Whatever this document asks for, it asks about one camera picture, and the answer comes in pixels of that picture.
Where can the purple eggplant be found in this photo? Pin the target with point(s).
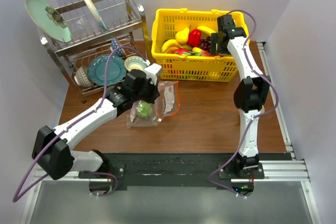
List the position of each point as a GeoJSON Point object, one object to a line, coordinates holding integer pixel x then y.
{"type": "Point", "coordinates": [133, 114]}

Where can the cream and blue plate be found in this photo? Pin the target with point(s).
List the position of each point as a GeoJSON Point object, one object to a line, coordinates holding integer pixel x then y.
{"type": "Point", "coordinates": [96, 15]}

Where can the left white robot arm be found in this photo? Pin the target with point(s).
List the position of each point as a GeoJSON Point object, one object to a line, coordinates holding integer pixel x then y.
{"type": "Point", "coordinates": [54, 148]}

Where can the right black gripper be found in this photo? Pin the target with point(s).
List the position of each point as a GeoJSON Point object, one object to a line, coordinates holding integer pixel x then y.
{"type": "Point", "coordinates": [214, 40]}

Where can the teal scalloped plate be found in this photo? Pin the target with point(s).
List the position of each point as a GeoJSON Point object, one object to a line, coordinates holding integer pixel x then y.
{"type": "Point", "coordinates": [116, 70]}

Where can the mint green floral plate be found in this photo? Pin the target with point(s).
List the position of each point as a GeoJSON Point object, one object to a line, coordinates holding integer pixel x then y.
{"type": "Point", "coordinates": [49, 20]}

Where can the red bell pepper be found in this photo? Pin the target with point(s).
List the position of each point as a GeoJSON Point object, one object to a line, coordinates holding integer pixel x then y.
{"type": "Point", "coordinates": [194, 38]}

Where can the yellow plastic basket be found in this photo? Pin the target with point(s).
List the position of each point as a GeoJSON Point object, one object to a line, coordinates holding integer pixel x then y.
{"type": "Point", "coordinates": [167, 23]}

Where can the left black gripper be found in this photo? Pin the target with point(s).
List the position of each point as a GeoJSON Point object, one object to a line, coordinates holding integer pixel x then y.
{"type": "Point", "coordinates": [155, 93]}

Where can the red dragon fruit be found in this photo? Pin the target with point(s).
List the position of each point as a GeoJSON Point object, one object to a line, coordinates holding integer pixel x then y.
{"type": "Point", "coordinates": [182, 51]}

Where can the dark purple grapes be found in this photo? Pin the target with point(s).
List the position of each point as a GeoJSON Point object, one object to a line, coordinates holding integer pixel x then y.
{"type": "Point", "coordinates": [205, 44]}

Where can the steel two-tier dish rack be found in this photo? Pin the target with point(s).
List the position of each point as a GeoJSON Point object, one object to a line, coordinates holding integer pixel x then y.
{"type": "Point", "coordinates": [121, 17]}

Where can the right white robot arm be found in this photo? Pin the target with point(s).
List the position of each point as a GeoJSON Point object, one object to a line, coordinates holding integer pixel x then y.
{"type": "Point", "coordinates": [250, 95]}

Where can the corn cob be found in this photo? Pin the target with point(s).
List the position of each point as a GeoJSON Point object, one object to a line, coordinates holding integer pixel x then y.
{"type": "Point", "coordinates": [197, 51]}

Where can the clear orange zip bag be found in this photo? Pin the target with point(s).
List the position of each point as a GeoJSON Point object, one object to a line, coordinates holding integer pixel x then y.
{"type": "Point", "coordinates": [167, 104]}

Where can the blue zigzag patterned cup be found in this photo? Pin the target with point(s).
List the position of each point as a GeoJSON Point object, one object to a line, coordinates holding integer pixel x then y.
{"type": "Point", "coordinates": [116, 45]}

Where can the yellow interior patterned bowl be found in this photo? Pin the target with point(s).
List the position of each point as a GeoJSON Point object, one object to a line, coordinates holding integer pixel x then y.
{"type": "Point", "coordinates": [135, 63]}

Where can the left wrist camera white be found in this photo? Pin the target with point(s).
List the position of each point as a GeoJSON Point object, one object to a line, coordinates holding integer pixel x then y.
{"type": "Point", "coordinates": [153, 72]}

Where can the long yellow banana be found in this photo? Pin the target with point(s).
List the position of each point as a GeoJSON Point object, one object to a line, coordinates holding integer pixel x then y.
{"type": "Point", "coordinates": [206, 31]}

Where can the patterned cup on rack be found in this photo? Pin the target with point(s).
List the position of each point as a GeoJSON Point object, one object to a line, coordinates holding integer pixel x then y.
{"type": "Point", "coordinates": [81, 78]}

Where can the watermelon slice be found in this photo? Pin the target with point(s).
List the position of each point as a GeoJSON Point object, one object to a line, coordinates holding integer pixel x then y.
{"type": "Point", "coordinates": [208, 54]}

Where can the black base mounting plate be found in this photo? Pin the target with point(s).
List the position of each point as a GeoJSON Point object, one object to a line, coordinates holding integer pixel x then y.
{"type": "Point", "coordinates": [187, 170]}

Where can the yellow pear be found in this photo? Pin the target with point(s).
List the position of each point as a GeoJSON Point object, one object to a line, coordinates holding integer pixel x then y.
{"type": "Point", "coordinates": [182, 36]}

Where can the small green lime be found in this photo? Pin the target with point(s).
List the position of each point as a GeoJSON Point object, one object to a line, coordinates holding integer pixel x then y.
{"type": "Point", "coordinates": [144, 109]}

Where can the yellow banana bunch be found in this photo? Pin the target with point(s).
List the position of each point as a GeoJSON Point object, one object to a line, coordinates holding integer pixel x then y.
{"type": "Point", "coordinates": [172, 43]}

